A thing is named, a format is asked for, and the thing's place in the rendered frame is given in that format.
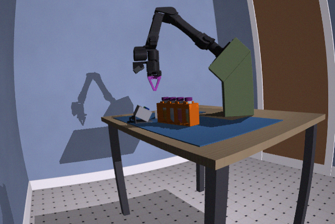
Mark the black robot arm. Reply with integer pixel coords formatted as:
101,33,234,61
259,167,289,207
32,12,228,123
133,7,230,74

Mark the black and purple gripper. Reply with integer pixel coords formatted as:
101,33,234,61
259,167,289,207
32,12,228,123
147,60,162,91

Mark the white control panel with green and blue buttons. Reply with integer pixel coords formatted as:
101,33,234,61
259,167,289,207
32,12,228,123
127,105,153,124

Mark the blue flat mat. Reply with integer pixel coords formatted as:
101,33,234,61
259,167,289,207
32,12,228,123
128,113,283,147

